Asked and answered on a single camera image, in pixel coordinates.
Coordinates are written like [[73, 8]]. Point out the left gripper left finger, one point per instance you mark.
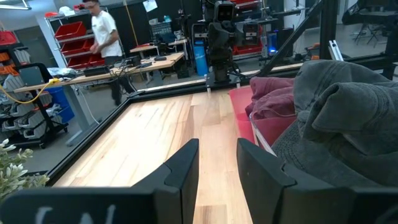
[[161, 199]]

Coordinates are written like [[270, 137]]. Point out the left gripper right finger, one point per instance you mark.
[[267, 193]]

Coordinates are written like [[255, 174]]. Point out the maroon cap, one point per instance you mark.
[[273, 96]]

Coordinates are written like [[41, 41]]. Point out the dark grey cap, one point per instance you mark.
[[342, 124]]

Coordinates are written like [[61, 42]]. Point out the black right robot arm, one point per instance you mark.
[[222, 49]]

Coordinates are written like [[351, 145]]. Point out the rack of red bins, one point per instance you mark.
[[248, 37]]

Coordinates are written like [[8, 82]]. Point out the blue cylindrical container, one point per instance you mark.
[[200, 60]]

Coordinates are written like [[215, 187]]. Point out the white paper sheet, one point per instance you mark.
[[150, 5]]

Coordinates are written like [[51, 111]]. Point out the long wooden desk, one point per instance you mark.
[[155, 63]]

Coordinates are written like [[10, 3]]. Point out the small wooden desk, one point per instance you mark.
[[144, 48]]

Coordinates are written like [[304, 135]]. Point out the pink translucent plastic bin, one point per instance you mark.
[[241, 105]]

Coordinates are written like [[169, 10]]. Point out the yellow pole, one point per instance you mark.
[[131, 21]]

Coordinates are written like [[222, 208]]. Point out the silver aluminium bar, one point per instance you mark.
[[335, 51]]

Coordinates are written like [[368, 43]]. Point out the person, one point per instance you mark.
[[105, 31]]

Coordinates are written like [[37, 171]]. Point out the blue storage tub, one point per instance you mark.
[[62, 102]]

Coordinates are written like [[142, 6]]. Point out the flat black box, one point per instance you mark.
[[96, 71]]

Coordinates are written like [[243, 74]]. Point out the artificial green plant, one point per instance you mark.
[[15, 174]]

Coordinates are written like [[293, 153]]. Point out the red storage bin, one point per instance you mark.
[[70, 30], [84, 61], [76, 47]]

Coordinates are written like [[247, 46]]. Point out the black cart with bins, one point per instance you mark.
[[31, 124]]

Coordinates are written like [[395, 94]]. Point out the black framed grey panel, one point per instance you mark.
[[32, 75]]

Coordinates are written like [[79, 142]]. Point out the black diagonal frame brace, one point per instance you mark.
[[289, 37]]

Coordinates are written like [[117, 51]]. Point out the black table edge frame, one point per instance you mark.
[[93, 136]]

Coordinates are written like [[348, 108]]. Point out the black vertical frame post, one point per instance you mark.
[[328, 29]]

